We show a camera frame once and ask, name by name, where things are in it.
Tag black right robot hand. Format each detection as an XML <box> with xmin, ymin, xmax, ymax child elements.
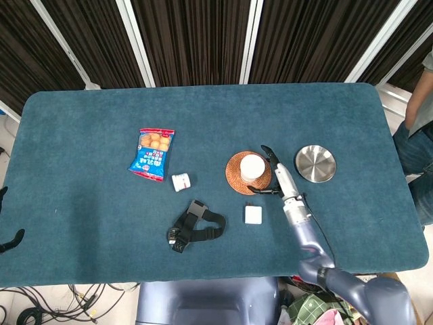
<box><xmin>246</xmin><ymin>144</ymin><xmax>304</xmax><ymax>202</ymax></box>

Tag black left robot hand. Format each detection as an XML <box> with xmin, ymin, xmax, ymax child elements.
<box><xmin>0</xmin><ymin>186</ymin><xmax>26</xmax><ymax>254</ymax></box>

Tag white paper cup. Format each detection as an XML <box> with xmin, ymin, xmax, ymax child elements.
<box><xmin>239</xmin><ymin>154</ymin><xmax>266</xmax><ymax>182</ymax></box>

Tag orange woven round coaster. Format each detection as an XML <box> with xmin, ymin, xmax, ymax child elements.
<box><xmin>225</xmin><ymin>151</ymin><xmax>273</xmax><ymax>196</ymax></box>

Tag round stainless steel plate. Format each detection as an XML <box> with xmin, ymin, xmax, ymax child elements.
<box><xmin>295</xmin><ymin>144</ymin><xmax>338</xmax><ymax>183</ymax></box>

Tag white power adapter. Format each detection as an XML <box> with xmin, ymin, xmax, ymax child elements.
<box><xmin>244</xmin><ymin>202</ymin><xmax>263</xmax><ymax>225</ymax></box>

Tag blue tablecloth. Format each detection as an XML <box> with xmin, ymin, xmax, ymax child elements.
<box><xmin>0</xmin><ymin>83</ymin><xmax>430</xmax><ymax>289</ymax></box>

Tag small white plastic jar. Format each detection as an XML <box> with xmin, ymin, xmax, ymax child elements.
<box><xmin>171</xmin><ymin>172</ymin><xmax>191</xmax><ymax>192</ymax></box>

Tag green plaid cloth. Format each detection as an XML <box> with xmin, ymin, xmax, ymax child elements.
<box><xmin>290</xmin><ymin>293</ymin><xmax>358</xmax><ymax>325</ymax></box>

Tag person in jeans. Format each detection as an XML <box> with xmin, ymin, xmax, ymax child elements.
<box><xmin>392</xmin><ymin>50</ymin><xmax>433</xmax><ymax>226</ymax></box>

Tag blue snack bag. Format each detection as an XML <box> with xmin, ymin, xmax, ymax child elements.
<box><xmin>128</xmin><ymin>127</ymin><xmax>176</xmax><ymax>183</ymax></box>

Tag blue-grey robot torso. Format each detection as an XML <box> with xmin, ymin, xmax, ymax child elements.
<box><xmin>135</xmin><ymin>276</ymin><xmax>282</xmax><ymax>325</ymax></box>

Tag dark pleated curtain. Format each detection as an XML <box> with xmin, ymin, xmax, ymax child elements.
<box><xmin>0</xmin><ymin>0</ymin><xmax>433</xmax><ymax>116</ymax></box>

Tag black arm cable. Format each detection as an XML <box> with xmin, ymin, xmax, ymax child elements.
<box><xmin>302</xmin><ymin>193</ymin><xmax>338</xmax><ymax>267</ymax></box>

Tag black floor cables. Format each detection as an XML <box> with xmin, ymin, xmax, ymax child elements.
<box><xmin>0</xmin><ymin>282</ymin><xmax>140</xmax><ymax>325</ymax></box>

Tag black camera head strap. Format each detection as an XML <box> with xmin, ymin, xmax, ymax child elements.
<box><xmin>166</xmin><ymin>199</ymin><xmax>227</xmax><ymax>254</ymax></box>

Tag white partition post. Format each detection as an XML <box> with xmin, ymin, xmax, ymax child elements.
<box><xmin>29</xmin><ymin>0</ymin><xmax>101</xmax><ymax>91</ymax></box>
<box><xmin>114</xmin><ymin>0</ymin><xmax>157</xmax><ymax>88</ymax></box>
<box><xmin>344</xmin><ymin>0</ymin><xmax>419</xmax><ymax>84</ymax></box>
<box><xmin>239</xmin><ymin>0</ymin><xmax>265</xmax><ymax>85</ymax></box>
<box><xmin>374</xmin><ymin>32</ymin><xmax>433</xmax><ymax>118</ymax></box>

